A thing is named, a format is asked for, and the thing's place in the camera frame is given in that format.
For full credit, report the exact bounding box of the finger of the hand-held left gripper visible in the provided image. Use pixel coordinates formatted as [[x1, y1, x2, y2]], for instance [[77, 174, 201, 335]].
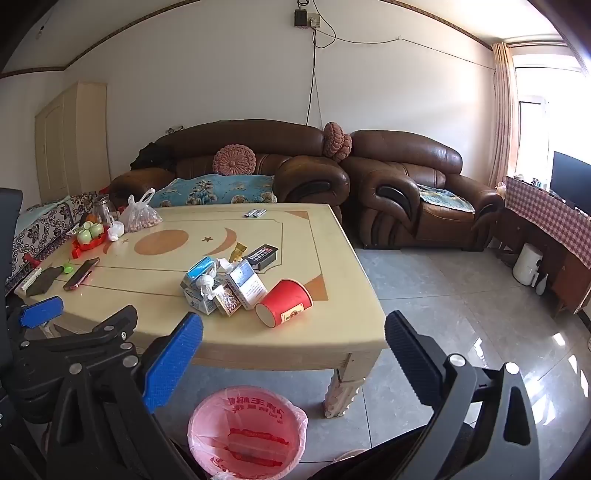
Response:
[[7, 296, 64, 330], [9, 306, 139, 370]]

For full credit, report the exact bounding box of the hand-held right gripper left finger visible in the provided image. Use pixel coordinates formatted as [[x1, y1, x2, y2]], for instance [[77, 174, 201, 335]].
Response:
[[46, 313, 204, 480]]

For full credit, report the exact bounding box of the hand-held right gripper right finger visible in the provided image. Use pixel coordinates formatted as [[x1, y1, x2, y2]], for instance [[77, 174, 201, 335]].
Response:
[[385, 311, 541, 480]]

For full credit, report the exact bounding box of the white milk carton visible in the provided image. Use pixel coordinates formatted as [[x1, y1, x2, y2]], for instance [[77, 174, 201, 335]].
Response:
[[181, 287, 218, 316]]

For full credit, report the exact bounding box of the white tissue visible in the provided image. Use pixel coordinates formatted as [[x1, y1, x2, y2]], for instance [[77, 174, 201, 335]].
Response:
[[196, 272, 220, 301]]

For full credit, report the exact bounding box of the pink lined trash bin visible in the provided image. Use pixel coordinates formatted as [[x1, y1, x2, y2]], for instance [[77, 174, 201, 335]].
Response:
[[188, 386, 308, 480]]

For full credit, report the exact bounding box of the blue milk carton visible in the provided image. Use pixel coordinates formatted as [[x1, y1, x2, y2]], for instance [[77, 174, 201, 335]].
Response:
[[181, 256, 219, 291]]

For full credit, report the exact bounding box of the white and blue cigarette box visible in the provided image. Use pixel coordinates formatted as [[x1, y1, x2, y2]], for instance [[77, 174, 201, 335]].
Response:
[[229, 261, 269, 311]]

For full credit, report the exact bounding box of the red paper cup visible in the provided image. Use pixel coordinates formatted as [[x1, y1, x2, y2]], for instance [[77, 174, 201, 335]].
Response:
[[255, 278, 314, 328]]

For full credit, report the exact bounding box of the black cardboard box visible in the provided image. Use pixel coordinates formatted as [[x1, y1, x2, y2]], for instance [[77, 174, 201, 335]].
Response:
[[246, 244, 280, 271]]

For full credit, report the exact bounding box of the dark patterned bed cover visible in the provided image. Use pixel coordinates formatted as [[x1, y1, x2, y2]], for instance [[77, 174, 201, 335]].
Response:
[[7, 191, 100, 287]]

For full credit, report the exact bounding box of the white remote control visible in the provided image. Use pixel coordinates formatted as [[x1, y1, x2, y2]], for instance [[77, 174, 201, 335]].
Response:
[[15, 268, 42, 292]]

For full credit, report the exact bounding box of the pink smartphone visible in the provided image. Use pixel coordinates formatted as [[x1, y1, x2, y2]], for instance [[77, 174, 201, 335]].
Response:
[[63, 257, 100, 291]]

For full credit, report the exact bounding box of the red plastic tray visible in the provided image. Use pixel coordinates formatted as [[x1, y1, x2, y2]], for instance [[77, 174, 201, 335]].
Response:
[[71, 226, 114, 259]]

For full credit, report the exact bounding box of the glass jar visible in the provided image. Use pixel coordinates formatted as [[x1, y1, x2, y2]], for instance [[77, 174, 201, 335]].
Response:
[[92, 195, 116, 227]]

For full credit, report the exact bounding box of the plastic bag of peanuts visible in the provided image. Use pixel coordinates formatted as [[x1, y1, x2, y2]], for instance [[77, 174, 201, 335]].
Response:
[[119, 188, 163, 233]]

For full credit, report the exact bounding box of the beige wooden cabinet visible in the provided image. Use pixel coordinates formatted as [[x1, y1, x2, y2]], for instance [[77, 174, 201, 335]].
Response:
[[34, 82, 112, 204]]

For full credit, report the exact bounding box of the beige wooden coffee table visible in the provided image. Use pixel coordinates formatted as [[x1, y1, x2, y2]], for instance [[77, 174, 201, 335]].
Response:
[[18, 203, 387, 418]]

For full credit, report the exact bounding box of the white round appliance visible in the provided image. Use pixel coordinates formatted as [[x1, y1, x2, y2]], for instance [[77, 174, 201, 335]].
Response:
[[512, 243, 544, 287]]

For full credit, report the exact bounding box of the black clothing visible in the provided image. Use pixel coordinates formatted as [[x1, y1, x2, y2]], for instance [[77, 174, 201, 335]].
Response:
[[130, 141, 176, 171]]

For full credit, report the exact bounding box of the blue armchair seat cloth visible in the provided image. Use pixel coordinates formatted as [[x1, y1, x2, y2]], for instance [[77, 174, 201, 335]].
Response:
[[417, 182, 476, 214]]

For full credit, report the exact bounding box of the blue floral blanket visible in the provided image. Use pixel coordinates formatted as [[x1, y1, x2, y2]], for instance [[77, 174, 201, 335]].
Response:
[[148, 174, 278, 208]]

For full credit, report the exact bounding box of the brown wooden sideboard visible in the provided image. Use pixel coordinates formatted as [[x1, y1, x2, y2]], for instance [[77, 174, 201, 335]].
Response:
[[492, 205, 591, 317]]

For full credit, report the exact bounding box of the red checked tablecloth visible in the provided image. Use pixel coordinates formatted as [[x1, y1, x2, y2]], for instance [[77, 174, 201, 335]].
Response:
[[505, 175, 591, 268]]

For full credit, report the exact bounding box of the brown leather armchair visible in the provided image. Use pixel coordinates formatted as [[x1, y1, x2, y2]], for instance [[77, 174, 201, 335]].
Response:
[[342, 130, 505, 252]]

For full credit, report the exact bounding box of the brown leather sofa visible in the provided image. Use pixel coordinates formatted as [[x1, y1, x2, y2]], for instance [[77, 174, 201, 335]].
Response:
[[108, 119, 351, 222]]

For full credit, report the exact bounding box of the black monitor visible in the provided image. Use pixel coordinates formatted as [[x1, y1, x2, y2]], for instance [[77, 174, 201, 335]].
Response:
[[549, 151, 591, 215]]

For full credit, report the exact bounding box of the window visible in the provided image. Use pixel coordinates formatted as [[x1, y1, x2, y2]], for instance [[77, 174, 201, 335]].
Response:
[[508, 44, 591, 185]]

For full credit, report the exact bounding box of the beige curtain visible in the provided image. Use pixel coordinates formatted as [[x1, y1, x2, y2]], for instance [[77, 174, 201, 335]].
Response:
[[490, 41, 520, 185]]

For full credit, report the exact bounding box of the black wall cable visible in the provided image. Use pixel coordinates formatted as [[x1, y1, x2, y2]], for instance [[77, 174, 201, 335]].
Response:
[[305, 0, 338, 127]]

